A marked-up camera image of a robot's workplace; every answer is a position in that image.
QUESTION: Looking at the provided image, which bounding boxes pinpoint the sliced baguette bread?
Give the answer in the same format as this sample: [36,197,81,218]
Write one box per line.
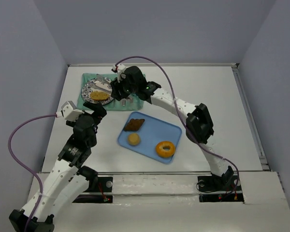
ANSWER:
[89,91,110,101]

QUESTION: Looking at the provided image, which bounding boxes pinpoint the metal tongs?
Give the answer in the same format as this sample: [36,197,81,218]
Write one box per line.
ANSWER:
[88,74,112,94]

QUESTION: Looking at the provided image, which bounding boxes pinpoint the small round bun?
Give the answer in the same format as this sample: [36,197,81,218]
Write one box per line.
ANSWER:
[127,133,141,146]

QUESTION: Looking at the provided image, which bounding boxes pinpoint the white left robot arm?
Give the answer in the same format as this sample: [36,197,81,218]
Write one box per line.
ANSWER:
[9,101,107,232]

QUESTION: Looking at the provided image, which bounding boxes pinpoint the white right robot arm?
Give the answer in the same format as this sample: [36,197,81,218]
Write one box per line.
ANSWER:
[111,64,234,182]

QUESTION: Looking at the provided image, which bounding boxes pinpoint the metal fork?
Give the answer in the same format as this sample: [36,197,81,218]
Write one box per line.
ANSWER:
[121,99,126,107]

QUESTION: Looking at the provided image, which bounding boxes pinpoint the green cloth napkin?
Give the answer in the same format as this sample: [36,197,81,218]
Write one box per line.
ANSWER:
[77,73,144,111]

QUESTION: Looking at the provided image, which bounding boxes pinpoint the blue floral plate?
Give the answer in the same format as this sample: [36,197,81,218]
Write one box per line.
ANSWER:
[81,76,114,105]

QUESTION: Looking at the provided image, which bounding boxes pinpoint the dark chocolate croissant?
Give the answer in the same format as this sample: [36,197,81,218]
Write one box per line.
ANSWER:
[123,118,145,131]

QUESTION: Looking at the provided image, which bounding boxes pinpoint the blue plastic tray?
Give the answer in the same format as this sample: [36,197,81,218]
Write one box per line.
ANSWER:
[117,111,182,164]

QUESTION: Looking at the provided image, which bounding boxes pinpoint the orange bagel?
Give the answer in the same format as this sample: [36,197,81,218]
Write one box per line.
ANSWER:
[155,141,176,158]

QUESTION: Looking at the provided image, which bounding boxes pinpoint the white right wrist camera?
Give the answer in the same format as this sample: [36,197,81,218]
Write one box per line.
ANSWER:
[112,63,127,83]

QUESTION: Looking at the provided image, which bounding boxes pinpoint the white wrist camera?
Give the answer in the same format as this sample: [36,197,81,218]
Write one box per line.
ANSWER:
[112,63,127,83]
[56,101,85,122]

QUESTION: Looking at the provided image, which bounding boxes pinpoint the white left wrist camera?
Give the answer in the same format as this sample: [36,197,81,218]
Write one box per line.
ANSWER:
[56,101,85,122]

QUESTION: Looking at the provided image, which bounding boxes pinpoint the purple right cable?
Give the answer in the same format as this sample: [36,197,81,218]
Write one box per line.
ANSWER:
[113,56,240,195]

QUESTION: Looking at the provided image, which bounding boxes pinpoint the purple cable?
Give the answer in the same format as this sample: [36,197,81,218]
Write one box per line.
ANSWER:
[113,56,240,195]
[8,114,61,232]

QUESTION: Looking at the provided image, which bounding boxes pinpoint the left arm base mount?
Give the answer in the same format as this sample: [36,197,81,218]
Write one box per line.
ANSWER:
[69,175,113,203]

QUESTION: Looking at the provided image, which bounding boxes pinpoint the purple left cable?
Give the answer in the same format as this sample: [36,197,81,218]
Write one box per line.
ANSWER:
[8,114,61,232]

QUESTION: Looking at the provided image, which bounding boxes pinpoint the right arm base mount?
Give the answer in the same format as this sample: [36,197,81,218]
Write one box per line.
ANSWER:
[196,166,244,203]

